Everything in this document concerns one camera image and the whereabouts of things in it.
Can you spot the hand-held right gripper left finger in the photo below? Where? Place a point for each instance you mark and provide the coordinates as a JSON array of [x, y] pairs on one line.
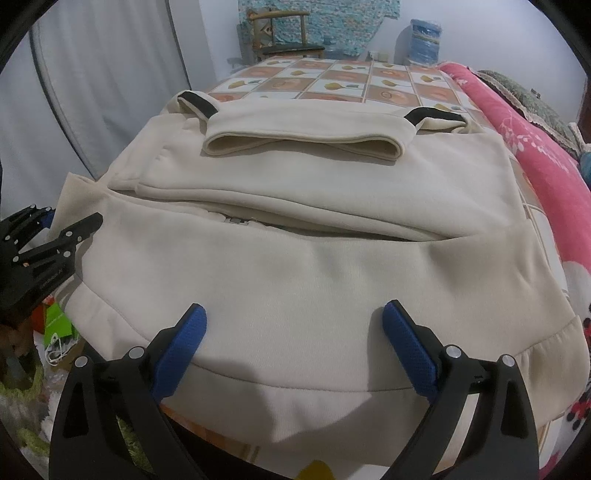
[[180, 350]]

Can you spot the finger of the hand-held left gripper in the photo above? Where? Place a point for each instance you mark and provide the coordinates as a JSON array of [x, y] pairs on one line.
[[32, 221], [69, 237]]

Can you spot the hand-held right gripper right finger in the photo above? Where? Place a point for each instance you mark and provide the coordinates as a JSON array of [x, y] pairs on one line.
[[411, 350]]

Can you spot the cream zip jacket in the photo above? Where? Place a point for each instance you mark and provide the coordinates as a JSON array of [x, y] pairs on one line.
[[300, 277]]

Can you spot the green bag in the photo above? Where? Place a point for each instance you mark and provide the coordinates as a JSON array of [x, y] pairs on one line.
[[57, 318]]

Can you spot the green fluffy cloth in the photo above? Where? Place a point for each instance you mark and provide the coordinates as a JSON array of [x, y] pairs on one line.
[[23, 415]]

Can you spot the white curtain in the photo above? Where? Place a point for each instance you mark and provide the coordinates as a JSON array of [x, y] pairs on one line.
[[92, 92]]

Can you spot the pink floral blanket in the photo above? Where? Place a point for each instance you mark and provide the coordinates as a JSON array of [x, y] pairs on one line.
[[521, 138]]

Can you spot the grey patterned pillow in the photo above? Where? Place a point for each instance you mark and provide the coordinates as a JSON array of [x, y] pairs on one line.
[[521, 92]]

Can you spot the wooden chair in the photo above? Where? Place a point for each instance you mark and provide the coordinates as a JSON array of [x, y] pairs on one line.
[[288, 48]]

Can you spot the blue water jug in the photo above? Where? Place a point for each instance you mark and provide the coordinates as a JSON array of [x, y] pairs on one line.
[[425, 41]]

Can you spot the wall socket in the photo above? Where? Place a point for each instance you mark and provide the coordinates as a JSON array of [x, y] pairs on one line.
[[377, 55]]

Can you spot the blue patterned wall cloth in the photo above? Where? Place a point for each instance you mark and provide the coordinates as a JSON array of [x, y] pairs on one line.
[[346, 23]]

